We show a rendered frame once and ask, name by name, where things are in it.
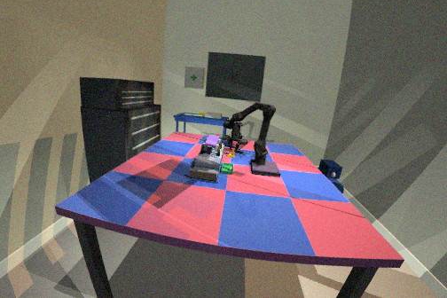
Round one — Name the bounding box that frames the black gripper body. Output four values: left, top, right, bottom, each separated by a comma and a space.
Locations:
222, 131, 248, 145

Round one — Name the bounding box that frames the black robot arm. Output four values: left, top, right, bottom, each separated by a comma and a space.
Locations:
223, 102, 276, 165

